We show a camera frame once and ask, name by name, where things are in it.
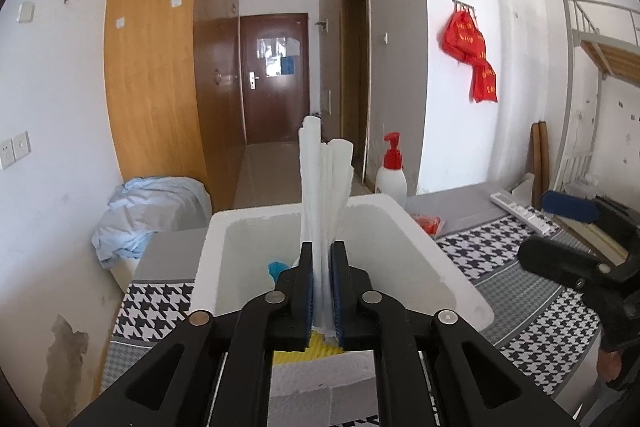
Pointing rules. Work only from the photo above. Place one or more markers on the houndstooth patterned mat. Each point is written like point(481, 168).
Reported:
point(500, 257)

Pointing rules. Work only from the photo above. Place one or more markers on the double wall socket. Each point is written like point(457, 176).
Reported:
point(14, 151)

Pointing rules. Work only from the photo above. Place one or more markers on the white foam box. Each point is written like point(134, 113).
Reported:
point(400, 247)

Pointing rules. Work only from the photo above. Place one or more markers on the red snack packet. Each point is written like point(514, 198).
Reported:
point(427, 224)

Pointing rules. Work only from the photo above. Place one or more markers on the wooden wardrobe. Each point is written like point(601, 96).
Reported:
point(150, 82)

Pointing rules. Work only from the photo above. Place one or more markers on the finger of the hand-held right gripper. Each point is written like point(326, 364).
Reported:
point(570, 207)
point(555, 262)

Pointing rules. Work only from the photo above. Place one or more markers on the small wall shelf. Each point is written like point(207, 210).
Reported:
point(323, 25)

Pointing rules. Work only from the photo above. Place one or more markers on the white foam wrap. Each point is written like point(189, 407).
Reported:
point(322, 187)

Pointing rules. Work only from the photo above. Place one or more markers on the person's right hand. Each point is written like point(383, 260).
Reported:
point(609, 364)

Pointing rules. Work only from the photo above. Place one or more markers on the white remote control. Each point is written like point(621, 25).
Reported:
point(525, 213)

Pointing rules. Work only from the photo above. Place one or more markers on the dark brown entrance door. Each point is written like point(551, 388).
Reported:
point(275, 107)

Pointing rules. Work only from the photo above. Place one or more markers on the white bottle with red pump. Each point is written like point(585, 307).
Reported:
point(391, 182)

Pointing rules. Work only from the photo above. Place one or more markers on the metal wall hook rack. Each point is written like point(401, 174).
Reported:
point(464, 5)

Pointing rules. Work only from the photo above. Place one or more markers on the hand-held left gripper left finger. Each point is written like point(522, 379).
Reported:
point(307, 297)

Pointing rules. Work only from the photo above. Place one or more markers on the blue-capped plastic tube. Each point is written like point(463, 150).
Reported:
point(277, 271)

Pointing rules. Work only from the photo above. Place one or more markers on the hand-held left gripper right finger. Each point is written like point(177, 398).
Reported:
point(337, 297)

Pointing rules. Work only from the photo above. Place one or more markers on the red plastic bag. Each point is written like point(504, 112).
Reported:
point(484, 82)
point(462, 37)

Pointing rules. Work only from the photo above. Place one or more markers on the brown side door frame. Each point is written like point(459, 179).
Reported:
point(356, 82)

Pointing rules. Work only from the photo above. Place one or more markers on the leaning wooden boards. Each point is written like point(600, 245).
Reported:
point(540, 167)

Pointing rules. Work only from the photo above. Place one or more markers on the light blue cloth pile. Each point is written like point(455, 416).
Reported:
point(150, 207)

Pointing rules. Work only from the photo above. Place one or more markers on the yellow foam net sleeve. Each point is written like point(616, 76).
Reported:
point(300, 356)

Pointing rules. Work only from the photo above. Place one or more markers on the grey metal bunk bed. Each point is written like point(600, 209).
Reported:
point(600, 52)

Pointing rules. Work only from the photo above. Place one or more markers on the white wall switch box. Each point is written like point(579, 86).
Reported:
point(26, 13)

